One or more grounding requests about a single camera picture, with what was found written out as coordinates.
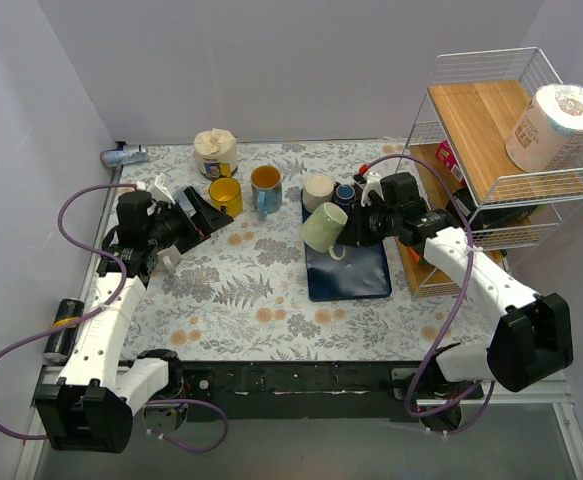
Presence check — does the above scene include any plastic bottle in corner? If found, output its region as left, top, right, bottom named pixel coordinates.
left=100, top=144, right=149, bottom=168

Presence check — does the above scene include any white wire shelf rack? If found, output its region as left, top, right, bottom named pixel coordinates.
left=383, top=46, right=583, bottom=301

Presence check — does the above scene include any black green package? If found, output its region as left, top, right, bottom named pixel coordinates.
left=444, top=187, right=538, bottom=232

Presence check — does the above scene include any white round mug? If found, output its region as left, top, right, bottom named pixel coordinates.
left=158, top=245, right=182, bottom=275

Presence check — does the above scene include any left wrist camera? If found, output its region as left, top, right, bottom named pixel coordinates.
left=148, top=173, right=175, bottom=205

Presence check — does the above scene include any dark blue tray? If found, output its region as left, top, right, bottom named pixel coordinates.
left=303, top=213, right=392, bottom=302

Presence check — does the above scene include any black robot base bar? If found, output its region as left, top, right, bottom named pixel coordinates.
left=152, top=360, right=418, bottom=422

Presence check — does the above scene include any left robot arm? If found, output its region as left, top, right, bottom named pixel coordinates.
left=34, top=187, right=216, bottom=453

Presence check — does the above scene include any pink box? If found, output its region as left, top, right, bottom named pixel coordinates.
left=435, top=140, right=465, bottom=185

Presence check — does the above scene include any pale green mug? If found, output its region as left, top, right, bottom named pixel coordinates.
left=301, top=202, right=348, bottom=261

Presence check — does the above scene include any light blue patterned mug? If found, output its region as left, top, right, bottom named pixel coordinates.
left=250, top=165, right=282, bottom=221

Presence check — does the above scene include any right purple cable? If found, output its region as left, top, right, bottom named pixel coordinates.
left=358, top=153, right=496, bottom=435

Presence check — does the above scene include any yellow mug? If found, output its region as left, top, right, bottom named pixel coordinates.
left=208, top=177, right=243, bottom=218

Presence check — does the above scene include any cream upside-down mug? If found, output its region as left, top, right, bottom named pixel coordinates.
left=302, top=173, right=335, bottom=213

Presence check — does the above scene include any black can yellow label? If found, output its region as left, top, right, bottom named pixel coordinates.
left=43, top=298, right=85, bottom=365

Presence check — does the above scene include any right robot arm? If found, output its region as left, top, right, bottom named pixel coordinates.
left=301, top=168, right=574, bottom=398

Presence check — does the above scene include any orange box front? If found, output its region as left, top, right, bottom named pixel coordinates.
left=407, top=247, right=428, bottom=267

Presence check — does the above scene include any wrapped toilet paper roll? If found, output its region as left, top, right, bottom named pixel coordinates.
left=505, top=84, right=583, bottom=173

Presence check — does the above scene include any dark blue small mug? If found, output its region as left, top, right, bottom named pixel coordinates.
left=334, top=184, right=356, bottom=208

